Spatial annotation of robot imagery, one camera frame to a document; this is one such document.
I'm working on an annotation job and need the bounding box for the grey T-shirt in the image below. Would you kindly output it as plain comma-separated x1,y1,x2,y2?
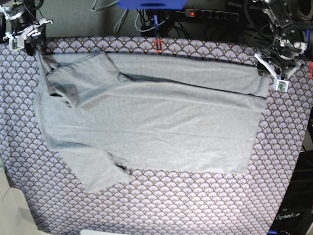
33,52,271,193

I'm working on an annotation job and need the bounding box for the black power strip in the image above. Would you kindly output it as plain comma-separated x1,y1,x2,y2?
184,9,239,21

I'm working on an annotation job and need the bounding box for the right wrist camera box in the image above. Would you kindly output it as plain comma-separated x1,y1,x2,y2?
9,37,25,51

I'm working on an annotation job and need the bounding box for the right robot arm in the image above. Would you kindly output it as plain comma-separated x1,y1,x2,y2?
0,0,53,56

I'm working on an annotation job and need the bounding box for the fan-patterned purple tablecloth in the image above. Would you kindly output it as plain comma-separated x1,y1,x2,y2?
0,45,313,235

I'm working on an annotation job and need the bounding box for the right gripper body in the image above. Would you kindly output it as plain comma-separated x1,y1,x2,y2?
4,19,53,40

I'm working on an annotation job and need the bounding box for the blue clamp handle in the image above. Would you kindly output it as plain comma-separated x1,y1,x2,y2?
153,15,159,34

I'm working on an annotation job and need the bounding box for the blue post right edge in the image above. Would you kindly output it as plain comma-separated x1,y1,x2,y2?
305,29,311,57

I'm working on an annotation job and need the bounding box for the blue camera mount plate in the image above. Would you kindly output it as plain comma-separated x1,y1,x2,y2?
118,0,187,9

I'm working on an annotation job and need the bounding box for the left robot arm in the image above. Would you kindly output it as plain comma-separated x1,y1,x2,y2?
257,0,307,80

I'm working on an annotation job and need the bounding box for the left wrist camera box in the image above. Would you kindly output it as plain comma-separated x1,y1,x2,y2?
273,79,289,93

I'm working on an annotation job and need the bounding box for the red table clamp centre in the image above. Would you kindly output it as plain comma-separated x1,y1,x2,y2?
155,38,162,52

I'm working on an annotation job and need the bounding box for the black OpenArm box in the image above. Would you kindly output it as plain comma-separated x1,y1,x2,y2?
271,151,313,235

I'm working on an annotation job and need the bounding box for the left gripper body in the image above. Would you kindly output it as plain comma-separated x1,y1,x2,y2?
254,51,302,80

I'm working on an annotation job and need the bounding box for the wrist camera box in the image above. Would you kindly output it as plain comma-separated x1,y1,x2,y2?
9,37,25,51
273,79,289,93

